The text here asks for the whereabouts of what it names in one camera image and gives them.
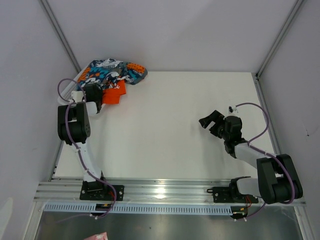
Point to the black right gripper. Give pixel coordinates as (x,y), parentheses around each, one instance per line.
(215,117)

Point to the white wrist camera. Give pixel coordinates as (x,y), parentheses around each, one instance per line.
(77,96)
(233,111)

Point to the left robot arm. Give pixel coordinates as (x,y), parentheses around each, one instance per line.
(74,129)

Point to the patterned blue orange shorts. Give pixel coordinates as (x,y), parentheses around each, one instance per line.
(107,73)

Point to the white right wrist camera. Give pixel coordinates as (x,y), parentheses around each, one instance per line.
(233,111)

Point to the pink cloth piece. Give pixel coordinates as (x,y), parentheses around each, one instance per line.
(99,236)

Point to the right aluminium frame post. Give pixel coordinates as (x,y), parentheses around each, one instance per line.
(280,37)

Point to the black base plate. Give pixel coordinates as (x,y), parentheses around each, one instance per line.
(96,191)
(231,194)

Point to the white plastic basket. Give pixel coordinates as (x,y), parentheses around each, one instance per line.
(65,90)

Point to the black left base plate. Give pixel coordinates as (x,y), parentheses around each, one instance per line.
(96,191)

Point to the left aluminium frame post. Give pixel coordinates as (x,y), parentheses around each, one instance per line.
(53,20)

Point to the aluminium frame post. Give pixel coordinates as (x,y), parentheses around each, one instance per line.
(53,20)
(280,37)

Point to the white slotted cable duct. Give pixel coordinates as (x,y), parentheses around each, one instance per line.
(130,208)

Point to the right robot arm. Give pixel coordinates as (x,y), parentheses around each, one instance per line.
(277,180)

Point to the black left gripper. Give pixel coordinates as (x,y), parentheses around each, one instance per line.
(100,92)

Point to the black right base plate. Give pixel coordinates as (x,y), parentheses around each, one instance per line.
(231,194)

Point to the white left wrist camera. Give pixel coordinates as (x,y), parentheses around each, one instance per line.
(77,96)

